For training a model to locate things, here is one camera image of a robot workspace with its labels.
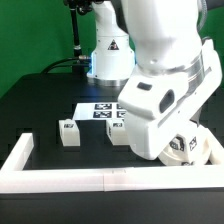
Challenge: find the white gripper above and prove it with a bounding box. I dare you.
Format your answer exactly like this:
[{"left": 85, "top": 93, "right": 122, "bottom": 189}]
[{"left": 118, "top": 39, "right": 222, "bottom": 160}]

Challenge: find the white round stool seat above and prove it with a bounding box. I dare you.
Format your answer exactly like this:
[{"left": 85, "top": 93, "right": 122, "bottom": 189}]
[{"left": 158, "top": 128, "right": 216, "bottom": 167}]

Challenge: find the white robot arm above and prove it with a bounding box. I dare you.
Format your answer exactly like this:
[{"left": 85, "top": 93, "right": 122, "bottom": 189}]
[{"left": 88, "top": 0, "right": 222, "bottom": 165}]

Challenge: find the white marker tag sheet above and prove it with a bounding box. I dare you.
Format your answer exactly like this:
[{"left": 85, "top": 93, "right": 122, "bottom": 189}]
[{"left": 73, "top": 102, "right": 126, "bottom": 120}]

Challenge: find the white U-shaped fence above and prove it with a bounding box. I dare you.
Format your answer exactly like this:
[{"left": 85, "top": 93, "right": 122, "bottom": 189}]
[{"left": 0, "top": 133, "right": 224, "bottom": 194}]

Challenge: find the black cable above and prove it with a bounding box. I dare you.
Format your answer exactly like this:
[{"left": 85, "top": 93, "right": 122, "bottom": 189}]
[{"left": 40, "top": 55, "right": 92, "bottom": 75}]

